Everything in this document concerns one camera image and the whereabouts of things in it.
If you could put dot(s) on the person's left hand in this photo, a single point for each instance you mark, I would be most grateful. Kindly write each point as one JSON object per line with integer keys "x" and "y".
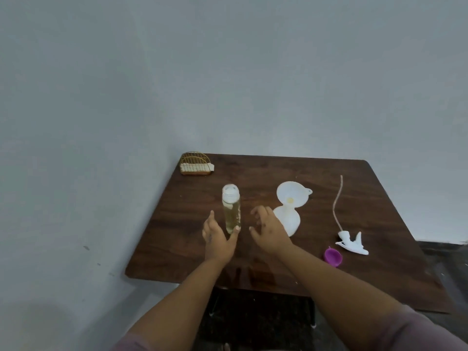
{"x": 217, "y": 244}

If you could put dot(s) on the person's right hand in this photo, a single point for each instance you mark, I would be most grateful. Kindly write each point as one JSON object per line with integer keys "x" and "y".
{"x": 272, "y": 233}

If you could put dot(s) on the white plastic spray bottle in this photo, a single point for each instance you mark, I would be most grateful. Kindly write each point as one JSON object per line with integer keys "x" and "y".
{"x": 289, "y": 221}

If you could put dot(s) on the clear plastic bottle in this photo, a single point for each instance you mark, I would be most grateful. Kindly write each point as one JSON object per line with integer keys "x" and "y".
{"x": 231, "y": 212}

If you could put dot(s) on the white plastic funnel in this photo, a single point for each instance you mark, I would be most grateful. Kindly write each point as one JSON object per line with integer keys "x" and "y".
{"x": 289, "y": 191}

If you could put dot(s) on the purple bottle cap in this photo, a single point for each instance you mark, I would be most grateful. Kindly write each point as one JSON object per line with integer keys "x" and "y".
{"x": 333, "y": 256}

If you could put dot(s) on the white spray trigger with tube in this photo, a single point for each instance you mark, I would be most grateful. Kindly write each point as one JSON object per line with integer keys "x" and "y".
{"x": 352, "y": 244}

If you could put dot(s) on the person's right forearm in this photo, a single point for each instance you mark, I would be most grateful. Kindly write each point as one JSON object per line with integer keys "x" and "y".
{"x": 340, "y": 299}

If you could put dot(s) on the person's left forearm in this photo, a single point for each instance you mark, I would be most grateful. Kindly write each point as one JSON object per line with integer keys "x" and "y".
{"x": 183, "y": 307}

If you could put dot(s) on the person's mauve shirt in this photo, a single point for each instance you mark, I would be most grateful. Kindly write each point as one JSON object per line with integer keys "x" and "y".
{"x": 420, "y": 332}

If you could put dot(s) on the black table leg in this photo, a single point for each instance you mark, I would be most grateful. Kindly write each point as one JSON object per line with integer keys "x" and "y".
{"x": 313, "y": 312}
{"x": 214, "y": 303}

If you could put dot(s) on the white folded napkins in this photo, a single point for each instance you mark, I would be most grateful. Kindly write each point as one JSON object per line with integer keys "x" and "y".
{"x": 195, "y": 167}

